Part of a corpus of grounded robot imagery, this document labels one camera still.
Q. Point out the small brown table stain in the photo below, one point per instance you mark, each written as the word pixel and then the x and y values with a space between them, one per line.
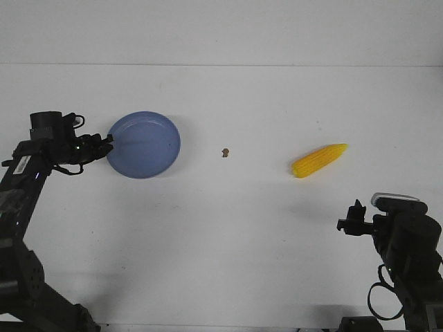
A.
pixel 225 152

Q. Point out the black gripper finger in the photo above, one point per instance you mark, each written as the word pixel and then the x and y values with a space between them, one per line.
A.
pixel 353 212
pixel 103 150
pixel 108 139
pixel 359 210

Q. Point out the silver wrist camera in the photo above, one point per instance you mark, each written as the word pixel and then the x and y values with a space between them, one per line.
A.
pixel 390 203

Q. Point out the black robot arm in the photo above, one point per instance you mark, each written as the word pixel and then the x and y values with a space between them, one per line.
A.
pixel 25 295
pixel 406 239

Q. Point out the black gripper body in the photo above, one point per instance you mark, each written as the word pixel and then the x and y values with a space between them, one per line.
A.
pixel 356 227
pixel 72 150

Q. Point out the blue round plate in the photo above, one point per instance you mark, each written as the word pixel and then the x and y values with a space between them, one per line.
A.
pixel 145 144

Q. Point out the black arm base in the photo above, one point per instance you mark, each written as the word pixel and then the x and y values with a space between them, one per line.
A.
pixel 360 324

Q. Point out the yellow corn cob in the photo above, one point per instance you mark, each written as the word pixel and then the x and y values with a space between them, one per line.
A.
pixel 318 159

